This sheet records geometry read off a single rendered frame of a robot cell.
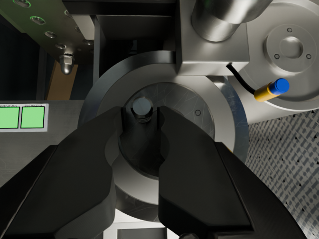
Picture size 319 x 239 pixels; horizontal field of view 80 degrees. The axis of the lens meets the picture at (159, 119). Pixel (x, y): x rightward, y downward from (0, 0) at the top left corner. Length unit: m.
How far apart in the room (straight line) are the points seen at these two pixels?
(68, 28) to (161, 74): 0.31
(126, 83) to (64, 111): 0.39
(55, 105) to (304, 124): 0.51
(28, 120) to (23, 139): 0.05
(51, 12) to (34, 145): 0.31
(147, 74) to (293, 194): 0.25
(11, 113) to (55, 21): 0.27
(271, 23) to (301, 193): 0.20
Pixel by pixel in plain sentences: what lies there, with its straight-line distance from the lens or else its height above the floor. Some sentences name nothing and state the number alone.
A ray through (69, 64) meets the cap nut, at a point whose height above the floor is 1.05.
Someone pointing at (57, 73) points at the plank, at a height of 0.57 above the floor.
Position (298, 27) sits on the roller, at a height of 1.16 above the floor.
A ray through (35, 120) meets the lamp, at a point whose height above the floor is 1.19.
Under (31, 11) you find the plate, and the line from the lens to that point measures 0.43.
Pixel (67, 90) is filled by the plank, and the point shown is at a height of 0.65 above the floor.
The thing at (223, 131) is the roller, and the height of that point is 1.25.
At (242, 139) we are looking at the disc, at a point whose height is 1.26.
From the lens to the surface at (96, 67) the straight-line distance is 0.19.
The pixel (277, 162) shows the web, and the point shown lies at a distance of 0.34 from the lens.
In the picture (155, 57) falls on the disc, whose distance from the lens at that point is 0.18.
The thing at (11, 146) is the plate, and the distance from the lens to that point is 0.59.
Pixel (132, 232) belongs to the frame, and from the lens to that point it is 0.61.
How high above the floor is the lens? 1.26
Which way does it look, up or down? 8 degrees down
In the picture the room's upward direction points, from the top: 179 degrees clockwise
